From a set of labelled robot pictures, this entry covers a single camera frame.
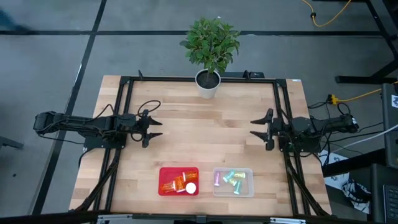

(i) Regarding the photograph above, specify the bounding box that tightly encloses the black desk leg frame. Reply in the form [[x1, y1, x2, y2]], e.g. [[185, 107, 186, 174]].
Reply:
[[335, 0, 398, 85]]

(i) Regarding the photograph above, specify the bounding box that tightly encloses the yellow extension cord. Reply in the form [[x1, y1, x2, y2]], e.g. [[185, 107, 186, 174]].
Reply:
[[302, 0, 353, 27]]

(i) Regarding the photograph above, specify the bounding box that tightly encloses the clear plastic bin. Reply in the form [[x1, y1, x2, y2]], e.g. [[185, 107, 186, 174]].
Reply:
[[211, 165, 254, 197]]

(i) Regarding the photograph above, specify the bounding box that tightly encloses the white plant pot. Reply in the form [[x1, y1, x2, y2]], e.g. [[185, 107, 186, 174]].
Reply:
[[195, 68, 222, 100]]

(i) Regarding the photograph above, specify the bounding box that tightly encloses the black metal table frame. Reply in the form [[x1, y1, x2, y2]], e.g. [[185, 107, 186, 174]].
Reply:
[[70, 70, 332, 217]]

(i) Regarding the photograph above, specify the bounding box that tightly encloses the grey computer tower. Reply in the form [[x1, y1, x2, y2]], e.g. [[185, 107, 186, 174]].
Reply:
[[381, 82, 398, 169]]

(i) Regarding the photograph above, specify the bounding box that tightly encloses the black equipment box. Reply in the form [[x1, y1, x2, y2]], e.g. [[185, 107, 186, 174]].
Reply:
[[369, 163, 398, 224]]

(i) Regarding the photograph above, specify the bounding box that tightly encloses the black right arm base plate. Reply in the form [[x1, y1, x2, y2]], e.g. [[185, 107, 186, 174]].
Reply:
[[278, 124, 323, 154]]

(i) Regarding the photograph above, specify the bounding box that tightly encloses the yellow cord with plug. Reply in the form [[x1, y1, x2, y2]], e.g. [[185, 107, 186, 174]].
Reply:
[[330, 80, 398, 105]]

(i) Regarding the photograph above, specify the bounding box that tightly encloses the grey furniture leg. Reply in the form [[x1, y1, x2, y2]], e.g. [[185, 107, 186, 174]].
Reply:
[[0, 136, 24, 151]]

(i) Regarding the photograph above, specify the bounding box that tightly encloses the white black patterned bag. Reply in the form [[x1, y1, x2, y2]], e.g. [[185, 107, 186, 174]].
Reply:
[[323, 149, 373, 215]]

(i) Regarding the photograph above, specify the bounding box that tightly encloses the green leafy plant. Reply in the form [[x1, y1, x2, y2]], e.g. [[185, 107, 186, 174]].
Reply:
[[179, 17, 241, 74]]

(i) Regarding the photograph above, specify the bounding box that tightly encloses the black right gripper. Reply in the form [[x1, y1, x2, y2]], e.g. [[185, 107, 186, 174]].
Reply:
[[249, 108, 285, 152]]

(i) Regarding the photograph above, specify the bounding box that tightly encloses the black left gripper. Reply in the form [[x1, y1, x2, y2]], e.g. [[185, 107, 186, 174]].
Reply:
[[130, 108, 164, 149]]

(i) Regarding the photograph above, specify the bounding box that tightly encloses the black bracket device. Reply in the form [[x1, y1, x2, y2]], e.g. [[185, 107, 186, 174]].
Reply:
[[222, 70, 266, 79]]

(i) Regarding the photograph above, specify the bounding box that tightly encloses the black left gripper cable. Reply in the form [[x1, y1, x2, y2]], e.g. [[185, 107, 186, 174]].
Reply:
[[136, 100, 162, 118]]

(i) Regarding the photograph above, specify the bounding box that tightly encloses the white cable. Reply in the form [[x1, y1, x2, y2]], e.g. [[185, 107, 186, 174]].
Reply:
[[331, 123, 398, 153]]

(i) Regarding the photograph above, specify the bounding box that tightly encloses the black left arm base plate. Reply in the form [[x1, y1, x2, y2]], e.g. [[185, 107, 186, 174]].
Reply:
[[83, 129, 127, 150]]

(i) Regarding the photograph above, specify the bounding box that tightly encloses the red plastic bin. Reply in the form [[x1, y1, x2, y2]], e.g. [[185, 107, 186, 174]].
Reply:
[[157, 166, 200, 197]]

